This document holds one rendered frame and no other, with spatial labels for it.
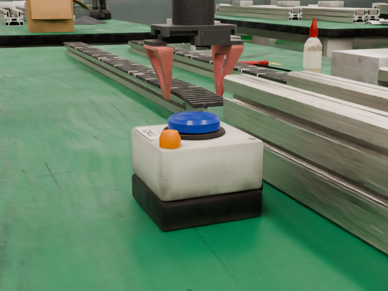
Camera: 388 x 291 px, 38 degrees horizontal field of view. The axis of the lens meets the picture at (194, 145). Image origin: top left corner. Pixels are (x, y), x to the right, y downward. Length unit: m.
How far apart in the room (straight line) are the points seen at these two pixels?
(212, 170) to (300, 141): 0.08
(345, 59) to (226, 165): 0.34
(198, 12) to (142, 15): 11.17
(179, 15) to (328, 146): 0.38
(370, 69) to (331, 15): 3.21
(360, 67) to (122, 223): 0.38
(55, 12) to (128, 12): 9.17
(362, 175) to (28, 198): 0.26
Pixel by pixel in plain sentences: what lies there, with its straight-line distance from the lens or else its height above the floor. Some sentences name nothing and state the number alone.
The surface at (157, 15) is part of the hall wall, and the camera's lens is 11.99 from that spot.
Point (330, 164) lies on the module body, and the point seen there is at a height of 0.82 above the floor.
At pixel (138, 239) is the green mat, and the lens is 0.39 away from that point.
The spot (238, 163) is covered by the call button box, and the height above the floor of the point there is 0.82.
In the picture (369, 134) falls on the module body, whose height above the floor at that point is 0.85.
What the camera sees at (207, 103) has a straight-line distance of 0.72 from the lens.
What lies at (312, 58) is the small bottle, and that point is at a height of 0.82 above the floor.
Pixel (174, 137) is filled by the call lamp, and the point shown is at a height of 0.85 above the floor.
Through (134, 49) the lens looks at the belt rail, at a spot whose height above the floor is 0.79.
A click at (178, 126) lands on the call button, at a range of 0.41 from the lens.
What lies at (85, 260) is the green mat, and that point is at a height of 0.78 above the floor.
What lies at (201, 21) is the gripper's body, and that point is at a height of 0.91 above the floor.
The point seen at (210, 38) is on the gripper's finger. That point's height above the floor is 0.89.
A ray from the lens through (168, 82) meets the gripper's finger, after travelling 0.75.
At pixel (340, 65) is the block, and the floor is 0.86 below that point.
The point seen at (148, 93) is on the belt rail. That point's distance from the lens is 0.91.
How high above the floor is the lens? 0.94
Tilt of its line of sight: 15 degrees down
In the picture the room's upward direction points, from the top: straight up
